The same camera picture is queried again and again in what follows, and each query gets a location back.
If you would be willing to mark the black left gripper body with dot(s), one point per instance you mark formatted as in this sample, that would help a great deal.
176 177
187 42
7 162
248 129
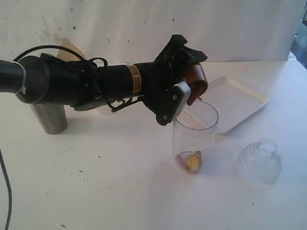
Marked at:
162 75

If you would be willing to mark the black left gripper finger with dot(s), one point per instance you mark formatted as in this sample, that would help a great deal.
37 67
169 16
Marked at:
194 56
174 46

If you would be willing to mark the brown wooden cup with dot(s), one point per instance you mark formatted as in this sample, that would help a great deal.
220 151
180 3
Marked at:
196 80

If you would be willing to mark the reddish-brown apple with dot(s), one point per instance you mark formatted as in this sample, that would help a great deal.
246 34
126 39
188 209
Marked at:
182 160

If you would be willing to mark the gold foil coin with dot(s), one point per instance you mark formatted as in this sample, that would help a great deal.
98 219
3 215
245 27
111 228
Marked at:
193 163

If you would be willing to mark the stainless steel cup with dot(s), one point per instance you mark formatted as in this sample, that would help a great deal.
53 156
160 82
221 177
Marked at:
51 117

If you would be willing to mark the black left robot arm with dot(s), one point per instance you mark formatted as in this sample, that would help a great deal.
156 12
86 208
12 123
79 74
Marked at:
83 85

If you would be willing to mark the clear plastic shaker cup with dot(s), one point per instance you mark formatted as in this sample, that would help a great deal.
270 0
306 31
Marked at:
194 129

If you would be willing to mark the clear plastic shaker lid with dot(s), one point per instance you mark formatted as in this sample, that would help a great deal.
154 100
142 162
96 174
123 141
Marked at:
259 162

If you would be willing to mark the translucent plastic container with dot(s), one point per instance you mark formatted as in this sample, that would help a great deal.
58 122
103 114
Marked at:
105 110

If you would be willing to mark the white square tray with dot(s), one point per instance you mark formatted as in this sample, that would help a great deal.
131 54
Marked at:
233 101

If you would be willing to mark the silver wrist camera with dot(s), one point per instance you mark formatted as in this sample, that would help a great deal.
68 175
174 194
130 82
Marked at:
171 103

